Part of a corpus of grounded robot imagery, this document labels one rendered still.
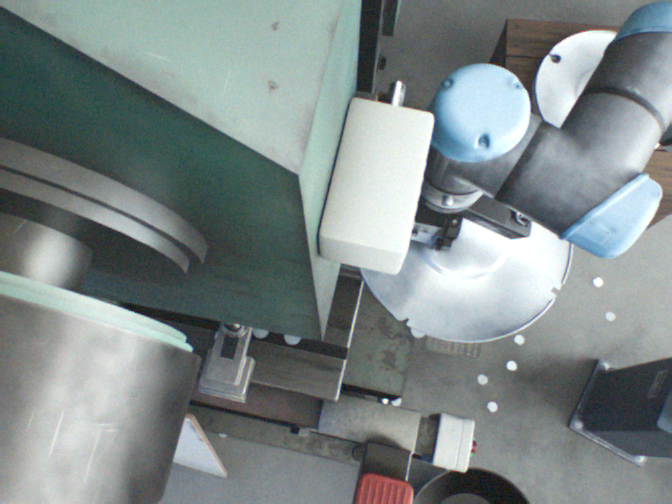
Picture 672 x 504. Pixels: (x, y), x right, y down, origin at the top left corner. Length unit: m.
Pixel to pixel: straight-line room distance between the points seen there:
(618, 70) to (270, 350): 0.56
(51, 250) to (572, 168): 0.39
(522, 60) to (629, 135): 0.97
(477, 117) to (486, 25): 1.48
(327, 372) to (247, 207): 0.68
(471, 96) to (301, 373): 0.50
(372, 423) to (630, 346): 0.94
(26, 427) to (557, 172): 0.42
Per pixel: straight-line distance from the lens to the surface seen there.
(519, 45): 1.54
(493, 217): 0.71
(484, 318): 0.86
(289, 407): 0.99
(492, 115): 0.52
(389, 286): 0.84
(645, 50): 0.61
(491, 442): 1.65
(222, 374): 0.87
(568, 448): 1.70
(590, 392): 1.70
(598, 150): 0.56
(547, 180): 0.54
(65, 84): 0.19
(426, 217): 0.71
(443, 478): 1.57
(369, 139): 0.30
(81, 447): 0.24
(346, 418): 0.97
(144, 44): 0.17
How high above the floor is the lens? 1.61
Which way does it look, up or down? 75 degrees down
